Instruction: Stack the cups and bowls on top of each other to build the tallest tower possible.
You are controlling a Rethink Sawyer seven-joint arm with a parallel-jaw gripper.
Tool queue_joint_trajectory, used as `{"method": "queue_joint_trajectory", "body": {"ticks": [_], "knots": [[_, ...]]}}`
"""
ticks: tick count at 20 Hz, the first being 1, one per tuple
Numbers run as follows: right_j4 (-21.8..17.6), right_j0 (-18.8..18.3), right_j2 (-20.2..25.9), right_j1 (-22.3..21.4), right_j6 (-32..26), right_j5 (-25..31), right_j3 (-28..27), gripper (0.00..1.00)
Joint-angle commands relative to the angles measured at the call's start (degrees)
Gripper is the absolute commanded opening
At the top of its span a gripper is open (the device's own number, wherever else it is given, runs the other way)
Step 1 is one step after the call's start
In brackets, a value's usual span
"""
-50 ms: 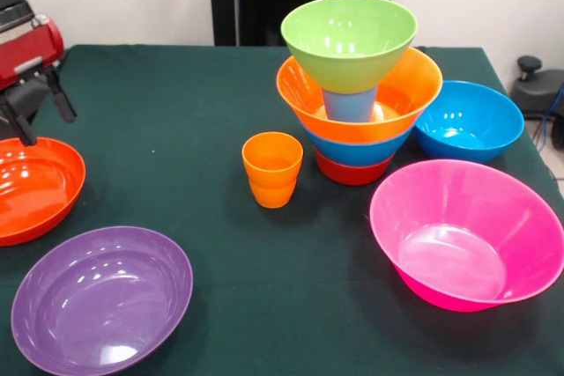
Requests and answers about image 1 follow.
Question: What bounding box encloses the orange cup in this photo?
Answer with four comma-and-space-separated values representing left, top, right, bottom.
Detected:
241, 131, 304, 190
248, 177, 298, 210

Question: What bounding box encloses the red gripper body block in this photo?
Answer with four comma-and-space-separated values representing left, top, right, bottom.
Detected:
0, 18, 66, 92

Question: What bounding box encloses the blue cup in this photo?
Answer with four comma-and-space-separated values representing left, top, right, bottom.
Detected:
323, 86, 380, 123

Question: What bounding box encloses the purple bowl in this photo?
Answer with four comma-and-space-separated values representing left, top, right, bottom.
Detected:
11, 225, 194, 376

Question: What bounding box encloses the small red bowl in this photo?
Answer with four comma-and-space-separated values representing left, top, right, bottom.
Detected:
313, 146, 397, 187

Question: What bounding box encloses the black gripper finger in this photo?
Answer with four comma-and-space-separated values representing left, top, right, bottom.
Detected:
45, 66, 79, 124
0, 100, 38, 148

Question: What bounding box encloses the dark green table cloth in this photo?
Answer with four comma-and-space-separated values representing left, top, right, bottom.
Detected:
0, 44, 564, 376

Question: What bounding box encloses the pink bowl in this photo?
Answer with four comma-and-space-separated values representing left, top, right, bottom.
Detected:
368, 159, 564, 313

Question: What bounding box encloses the blue round bowl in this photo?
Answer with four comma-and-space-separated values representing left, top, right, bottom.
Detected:
413, 80, 525, 164

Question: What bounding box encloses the blue cable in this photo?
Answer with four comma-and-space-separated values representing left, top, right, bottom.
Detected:
534, 84, 564, 151

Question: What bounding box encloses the large red-orange bowl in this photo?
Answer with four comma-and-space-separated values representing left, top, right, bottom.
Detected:
0, 136, 87, 247

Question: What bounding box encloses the green bowl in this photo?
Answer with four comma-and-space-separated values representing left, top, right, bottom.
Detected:
280, 0, 419, 95

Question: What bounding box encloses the large orange bowl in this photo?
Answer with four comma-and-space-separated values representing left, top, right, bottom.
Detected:
276, 48, 444, 144

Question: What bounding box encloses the blue cone-shaped bowl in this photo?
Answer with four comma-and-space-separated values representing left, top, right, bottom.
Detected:
303, 122, 416, 168

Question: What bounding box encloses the black pedestal foot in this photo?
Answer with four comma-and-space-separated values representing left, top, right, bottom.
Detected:
0, 78, 52, 137
509, 55, 564, 121

